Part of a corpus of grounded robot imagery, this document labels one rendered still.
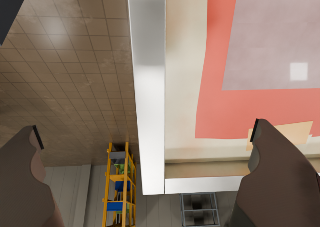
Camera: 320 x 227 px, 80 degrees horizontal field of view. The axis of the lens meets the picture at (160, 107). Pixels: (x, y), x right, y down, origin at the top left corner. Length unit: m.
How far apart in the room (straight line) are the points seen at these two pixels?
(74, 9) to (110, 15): 0.31
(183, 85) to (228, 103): 0.08
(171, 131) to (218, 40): 0.15
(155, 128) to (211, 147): 0.12
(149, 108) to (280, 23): 0.19
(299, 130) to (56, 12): 1.99
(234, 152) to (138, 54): 0.24
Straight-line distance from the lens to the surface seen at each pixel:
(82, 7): 1.99
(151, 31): 0.22
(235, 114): 0.32
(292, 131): 0.39
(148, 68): 0.23
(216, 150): 0.36
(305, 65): 0.34
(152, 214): 7.12
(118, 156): 4.82
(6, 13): 0.69
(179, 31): 0.26
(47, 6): 2.09
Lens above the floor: 1.59
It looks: 29 degrees down
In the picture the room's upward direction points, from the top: 177 degrees clockwise
